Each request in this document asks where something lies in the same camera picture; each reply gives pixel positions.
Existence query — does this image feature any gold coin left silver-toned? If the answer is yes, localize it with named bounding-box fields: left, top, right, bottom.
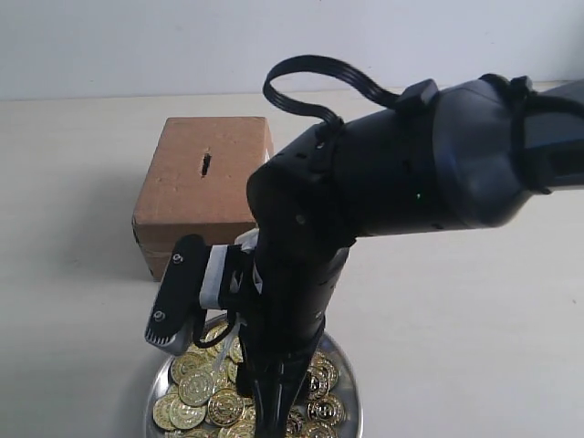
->
left=179, top=370, right=214, bottom=407

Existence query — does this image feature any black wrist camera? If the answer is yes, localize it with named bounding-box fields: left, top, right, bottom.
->
left=144, top=235, right=211, bottom=356

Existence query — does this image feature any gold coin lower left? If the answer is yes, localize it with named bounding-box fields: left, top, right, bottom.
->
left=169, top=398, right=206, bottom=430

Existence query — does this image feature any gold coin lower right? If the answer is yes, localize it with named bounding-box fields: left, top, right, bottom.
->
left=307, top=393, right=345, bottom=426

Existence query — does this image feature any gold coin lower centre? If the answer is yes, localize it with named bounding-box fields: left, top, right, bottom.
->
left=207, top=389, right=245, bottom=427

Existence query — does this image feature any round silver metal plate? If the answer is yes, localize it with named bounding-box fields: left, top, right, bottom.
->
left=141, top=317, right=362, bottom=437

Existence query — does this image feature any brown cardboard box with slot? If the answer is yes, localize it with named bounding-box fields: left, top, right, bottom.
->
left=131, top=117, right=274, bottom=280

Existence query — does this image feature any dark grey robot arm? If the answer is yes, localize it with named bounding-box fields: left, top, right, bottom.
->
left=240, top=75, right=583, bottom=437

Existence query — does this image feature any black flat ribbon cable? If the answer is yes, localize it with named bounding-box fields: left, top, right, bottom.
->
left=264, top=55, right=439, bottom=138

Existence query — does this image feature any gold coin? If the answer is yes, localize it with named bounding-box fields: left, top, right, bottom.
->
left=169, top=398, right=206, bottom=430
left=307, top=393, right=345, bottom=426
left=207, top=389, right=245, bottom=427

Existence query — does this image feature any black round cable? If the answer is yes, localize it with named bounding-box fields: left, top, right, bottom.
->
left=483, top=74, right=584, bottom=195

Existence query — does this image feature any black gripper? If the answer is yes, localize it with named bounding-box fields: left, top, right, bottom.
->
left=235, top=228, right=356, bottom=437

